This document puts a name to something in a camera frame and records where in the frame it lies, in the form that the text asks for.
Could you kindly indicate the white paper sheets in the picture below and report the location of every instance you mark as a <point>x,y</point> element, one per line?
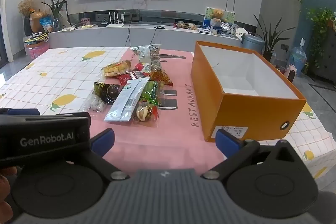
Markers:
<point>68,28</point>

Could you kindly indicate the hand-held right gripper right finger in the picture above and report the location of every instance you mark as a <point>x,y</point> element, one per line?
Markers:
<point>227,143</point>

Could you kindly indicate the long leaf plant in glass vase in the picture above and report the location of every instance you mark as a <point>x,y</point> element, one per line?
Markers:
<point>56,10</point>

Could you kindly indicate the white television console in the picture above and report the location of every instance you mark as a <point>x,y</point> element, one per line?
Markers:
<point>178,36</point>

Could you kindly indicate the blue snack bag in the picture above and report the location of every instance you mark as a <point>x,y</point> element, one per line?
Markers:
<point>47,24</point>

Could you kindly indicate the small pink photo frame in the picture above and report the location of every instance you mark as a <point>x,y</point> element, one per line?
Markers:
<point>85,22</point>

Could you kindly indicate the white router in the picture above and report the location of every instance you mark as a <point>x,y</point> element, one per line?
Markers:
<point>115,23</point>

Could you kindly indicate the dried flower bouquet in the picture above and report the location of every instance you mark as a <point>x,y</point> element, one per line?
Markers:
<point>25,7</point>

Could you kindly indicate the silver white snack packet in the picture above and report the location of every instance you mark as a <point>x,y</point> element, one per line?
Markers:
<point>127,103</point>

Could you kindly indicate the grey blue trash can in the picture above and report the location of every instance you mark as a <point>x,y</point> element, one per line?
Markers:
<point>252,43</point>

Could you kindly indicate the teddy bear gift box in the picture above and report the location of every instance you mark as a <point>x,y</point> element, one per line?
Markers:
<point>219,16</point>

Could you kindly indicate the long leaf plant in black pot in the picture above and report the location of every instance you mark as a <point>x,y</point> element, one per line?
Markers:
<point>270,37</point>

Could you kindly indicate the clear nut snack packet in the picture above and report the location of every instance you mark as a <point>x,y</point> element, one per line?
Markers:
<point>145,113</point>

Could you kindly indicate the yellow black packets pile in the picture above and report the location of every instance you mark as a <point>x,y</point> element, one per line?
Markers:
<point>36,37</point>

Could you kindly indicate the small black box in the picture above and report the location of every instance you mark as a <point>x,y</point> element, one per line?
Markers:
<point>103,24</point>

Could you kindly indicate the clear white candy packet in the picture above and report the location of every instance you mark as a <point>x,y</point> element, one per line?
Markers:
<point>95,104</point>

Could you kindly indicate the black green snack packet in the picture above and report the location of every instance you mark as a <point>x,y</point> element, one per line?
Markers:
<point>106,91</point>

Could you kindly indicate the yellow waffle cake packet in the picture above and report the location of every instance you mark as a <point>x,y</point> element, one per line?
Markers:
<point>115,68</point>

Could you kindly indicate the pink table mat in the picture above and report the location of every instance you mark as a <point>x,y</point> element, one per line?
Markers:
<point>157,145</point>

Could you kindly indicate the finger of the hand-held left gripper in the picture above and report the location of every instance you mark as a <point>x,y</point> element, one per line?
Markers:
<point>23,112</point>

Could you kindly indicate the pile of snacks on console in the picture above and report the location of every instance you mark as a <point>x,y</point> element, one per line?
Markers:
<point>185,25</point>

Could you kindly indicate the person's left hand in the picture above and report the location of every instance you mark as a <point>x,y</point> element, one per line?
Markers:
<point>4,187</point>

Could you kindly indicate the pink storage box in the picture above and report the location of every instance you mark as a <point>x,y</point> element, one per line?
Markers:
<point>38,50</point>

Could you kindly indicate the orange cardboard box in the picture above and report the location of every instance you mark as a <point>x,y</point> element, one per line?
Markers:
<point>246,113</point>

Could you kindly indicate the pink white small appliance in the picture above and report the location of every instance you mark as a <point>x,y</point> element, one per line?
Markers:
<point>292,74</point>

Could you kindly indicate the dark cabinet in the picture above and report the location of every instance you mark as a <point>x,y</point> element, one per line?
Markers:
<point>326,61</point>

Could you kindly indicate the red snack packet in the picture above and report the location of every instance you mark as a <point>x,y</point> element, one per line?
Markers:
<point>128,77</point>

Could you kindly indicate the orange spicy strips packet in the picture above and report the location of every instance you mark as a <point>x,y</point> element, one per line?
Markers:
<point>157,74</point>

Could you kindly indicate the clear mixed snack packet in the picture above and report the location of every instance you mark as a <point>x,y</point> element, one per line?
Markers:
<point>148,54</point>

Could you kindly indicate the bushy green plant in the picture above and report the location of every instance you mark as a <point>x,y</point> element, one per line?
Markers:
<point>321,22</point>

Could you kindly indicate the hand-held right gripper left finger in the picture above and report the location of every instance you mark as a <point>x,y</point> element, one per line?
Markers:
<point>103,141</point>

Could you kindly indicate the blue water bottle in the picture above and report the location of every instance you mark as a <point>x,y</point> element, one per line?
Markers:
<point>297,60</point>

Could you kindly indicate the yellow paper sheet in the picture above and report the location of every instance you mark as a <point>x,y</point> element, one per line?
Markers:
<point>86,26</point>

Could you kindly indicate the golden round vase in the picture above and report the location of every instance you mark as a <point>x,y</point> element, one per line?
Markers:
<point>37,20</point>

